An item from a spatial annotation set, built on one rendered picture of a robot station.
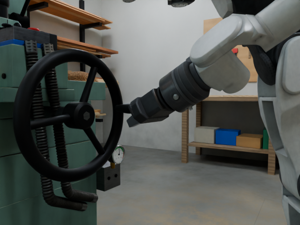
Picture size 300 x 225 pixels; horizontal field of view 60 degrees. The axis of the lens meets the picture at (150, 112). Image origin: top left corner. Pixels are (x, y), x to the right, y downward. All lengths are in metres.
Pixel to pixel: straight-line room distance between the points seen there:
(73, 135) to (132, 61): 3.72
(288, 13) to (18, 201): 0.71
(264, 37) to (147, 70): 3.87
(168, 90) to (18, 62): 0.32
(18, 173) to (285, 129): 0.69
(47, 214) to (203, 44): 0.61
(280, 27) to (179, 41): 3.66
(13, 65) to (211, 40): 0.40
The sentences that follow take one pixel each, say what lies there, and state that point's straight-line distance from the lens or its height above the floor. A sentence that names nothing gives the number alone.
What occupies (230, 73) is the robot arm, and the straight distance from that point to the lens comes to 0.52.
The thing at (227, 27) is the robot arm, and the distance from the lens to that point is 0.49.
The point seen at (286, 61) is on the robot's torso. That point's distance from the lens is 0.73.
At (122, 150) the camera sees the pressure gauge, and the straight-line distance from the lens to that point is 0.89.
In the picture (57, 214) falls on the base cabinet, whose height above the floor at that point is 0.52.
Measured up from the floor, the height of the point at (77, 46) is 1.53.
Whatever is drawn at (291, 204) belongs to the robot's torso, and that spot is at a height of 0.53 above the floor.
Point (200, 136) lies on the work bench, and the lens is 3.47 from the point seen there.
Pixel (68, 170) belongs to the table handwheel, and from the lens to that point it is 0.59.
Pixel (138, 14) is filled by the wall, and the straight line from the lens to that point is 4.58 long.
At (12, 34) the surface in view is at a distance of 0.64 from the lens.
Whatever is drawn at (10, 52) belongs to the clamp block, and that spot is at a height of 0.94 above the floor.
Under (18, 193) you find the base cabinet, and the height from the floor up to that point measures 0.61.
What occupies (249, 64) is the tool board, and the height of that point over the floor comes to 1.28.
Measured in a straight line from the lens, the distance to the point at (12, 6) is 1.14.
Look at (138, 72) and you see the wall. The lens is 4.40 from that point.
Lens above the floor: 0.85
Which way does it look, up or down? 3 degrees down
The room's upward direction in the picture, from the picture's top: straight up
